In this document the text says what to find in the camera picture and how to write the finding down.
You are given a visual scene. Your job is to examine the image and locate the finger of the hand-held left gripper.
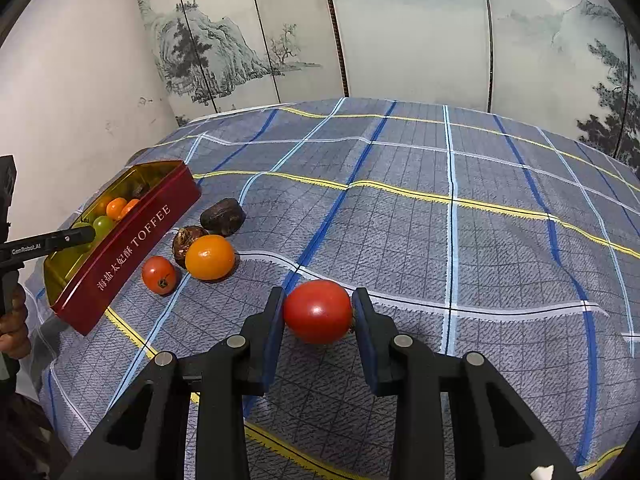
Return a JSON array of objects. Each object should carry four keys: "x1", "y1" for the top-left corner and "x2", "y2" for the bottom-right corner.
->
[{"x1": 0, "y1": 225, "x2": 97, "y2": 262}]

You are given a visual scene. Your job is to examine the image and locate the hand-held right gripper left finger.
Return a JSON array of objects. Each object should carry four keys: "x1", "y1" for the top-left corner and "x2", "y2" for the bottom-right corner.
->
[{"x1": 60, "y1": 286, "x2": 286, "y2": 480}]

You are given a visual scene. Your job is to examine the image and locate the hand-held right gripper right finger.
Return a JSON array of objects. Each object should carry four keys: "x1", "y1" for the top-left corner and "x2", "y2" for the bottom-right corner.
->
[{"x1": 351, "y1": 287, "x2": 583, "y2": 480}]

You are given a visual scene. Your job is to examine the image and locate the red tomato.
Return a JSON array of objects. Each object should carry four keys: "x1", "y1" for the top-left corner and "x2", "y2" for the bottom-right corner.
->
[
  {"x1": 141, "y1": 255, "x2": 178, "y2": 295},
  {"x1": 283, "y1": 280, "x2": 354, "y2": 345}
]

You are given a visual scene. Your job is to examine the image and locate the green tomato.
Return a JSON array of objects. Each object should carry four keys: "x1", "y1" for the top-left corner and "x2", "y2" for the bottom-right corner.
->
[{"x1": 91, "y1": 215, "x2": 115, "y2": 241}]

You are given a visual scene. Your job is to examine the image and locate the red and gold tin box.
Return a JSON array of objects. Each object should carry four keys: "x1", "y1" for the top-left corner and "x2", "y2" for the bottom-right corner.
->
[{"x1": 43, "y1": 160, "x2": 202, "y2": 337}]

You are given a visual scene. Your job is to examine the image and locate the orange tomato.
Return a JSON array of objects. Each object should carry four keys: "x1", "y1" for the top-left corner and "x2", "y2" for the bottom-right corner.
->
[{"x1": 185, "y1": 234, "x2": 236, "y2": 281}]

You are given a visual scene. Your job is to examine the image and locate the cracked dark passion fruit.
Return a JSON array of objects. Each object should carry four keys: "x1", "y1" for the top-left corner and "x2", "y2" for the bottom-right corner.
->
[{"x1": 172, "y1": 226, "x2": 210, "y2": 269}]

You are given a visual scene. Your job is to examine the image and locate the dark brown wrinkled avocado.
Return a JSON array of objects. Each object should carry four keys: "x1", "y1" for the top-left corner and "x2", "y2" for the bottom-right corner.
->
[{"x1": 200, "y1": 198, "x2": 246, "y2": 237}]

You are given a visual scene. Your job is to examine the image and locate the person's left hand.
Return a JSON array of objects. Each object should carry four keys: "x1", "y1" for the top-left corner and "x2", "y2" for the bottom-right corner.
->
[{"x1": 0, "y1": 285, "x2": 32, "y2": 361}]

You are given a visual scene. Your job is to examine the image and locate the blue plaid blanket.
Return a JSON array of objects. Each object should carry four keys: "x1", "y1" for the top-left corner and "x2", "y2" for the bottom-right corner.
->
[{"x1": 22, "y1": 97, "x2": 640, "y2": 480}]

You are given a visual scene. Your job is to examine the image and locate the ink painting folding screen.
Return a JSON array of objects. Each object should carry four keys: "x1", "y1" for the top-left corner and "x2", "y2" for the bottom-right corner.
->
[{"x1": 132, "y1": 0, "x2": 640, "y2": 161}]

